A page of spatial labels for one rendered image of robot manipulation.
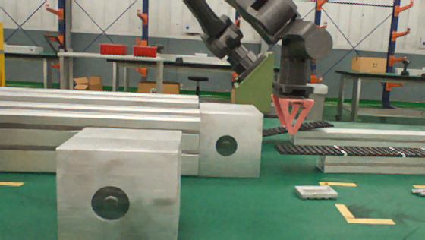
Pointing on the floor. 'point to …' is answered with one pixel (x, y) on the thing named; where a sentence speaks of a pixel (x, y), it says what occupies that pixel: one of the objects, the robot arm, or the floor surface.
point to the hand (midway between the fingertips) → (289, 127)
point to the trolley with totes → (115, 52)
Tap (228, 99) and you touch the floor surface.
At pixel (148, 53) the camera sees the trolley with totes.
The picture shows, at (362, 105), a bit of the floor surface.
